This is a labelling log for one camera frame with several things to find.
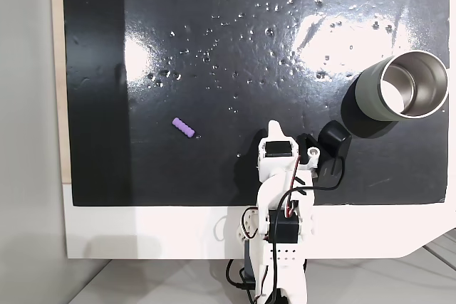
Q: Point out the light wooden board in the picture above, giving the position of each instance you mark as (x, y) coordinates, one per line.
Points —
(58, 69)

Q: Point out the black camera box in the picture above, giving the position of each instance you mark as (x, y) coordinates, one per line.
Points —
(335, 140)

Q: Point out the pale green steel mug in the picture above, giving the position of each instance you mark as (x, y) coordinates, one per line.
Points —
(363, 101)

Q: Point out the purple ribbed pen grip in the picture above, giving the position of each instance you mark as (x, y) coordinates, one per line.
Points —
(183, 127)

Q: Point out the black glossy table mat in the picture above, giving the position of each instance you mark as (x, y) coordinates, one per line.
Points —
(213, 69)

